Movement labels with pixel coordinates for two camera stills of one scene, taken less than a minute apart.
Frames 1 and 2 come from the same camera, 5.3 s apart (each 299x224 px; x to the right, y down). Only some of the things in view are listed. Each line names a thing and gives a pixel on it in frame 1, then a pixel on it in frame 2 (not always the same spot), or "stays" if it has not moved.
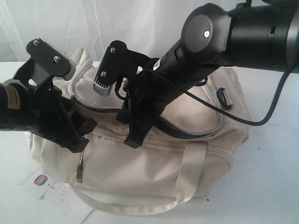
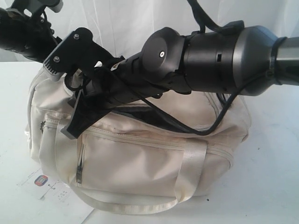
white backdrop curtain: [150, 27] stays
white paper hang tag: [39, 185] stays
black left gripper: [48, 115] -> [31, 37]
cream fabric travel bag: [186, 151] stays
